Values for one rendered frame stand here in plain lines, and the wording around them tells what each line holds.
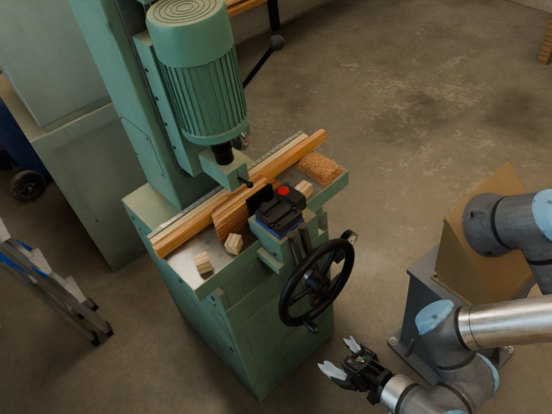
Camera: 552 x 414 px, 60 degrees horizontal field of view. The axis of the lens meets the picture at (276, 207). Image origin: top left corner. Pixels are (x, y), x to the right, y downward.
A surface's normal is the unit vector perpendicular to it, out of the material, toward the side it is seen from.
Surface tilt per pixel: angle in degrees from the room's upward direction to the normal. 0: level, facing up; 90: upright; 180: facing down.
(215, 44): 90
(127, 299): 0
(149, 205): 0
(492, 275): 45
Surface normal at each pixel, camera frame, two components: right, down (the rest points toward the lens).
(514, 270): 0.37, -0.11
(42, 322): -0.12, -0.67
